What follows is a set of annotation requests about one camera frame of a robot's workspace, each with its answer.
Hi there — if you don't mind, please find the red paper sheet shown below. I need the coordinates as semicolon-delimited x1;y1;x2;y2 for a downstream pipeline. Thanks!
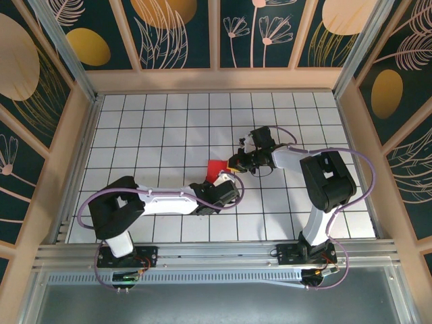
205;159;230;182

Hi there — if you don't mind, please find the grey metal panel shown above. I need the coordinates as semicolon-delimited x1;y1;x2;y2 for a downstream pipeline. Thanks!
35;282;401;324

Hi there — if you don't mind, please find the small controller board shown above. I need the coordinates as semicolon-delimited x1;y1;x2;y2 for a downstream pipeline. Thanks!
111;269;141;284
301;267;340;281

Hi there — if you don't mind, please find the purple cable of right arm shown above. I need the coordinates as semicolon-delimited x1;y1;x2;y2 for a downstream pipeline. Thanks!
268;126;378;291

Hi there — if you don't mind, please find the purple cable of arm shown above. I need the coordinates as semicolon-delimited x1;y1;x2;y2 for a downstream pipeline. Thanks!
76;170;246;294
268;126;378;291

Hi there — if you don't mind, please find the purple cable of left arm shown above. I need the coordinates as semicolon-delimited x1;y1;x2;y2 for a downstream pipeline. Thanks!
76;170;246;294

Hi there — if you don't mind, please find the aluminium frame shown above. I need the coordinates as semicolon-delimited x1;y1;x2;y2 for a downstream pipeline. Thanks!
18;0;418;324

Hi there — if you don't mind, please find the slotted grey cable duct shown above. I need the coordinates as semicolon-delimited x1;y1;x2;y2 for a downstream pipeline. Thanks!
47;271;304;288

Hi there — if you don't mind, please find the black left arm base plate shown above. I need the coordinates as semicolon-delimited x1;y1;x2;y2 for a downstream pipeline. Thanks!
97;245;159;269

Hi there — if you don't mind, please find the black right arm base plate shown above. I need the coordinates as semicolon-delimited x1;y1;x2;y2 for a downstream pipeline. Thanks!
276;242;338;267

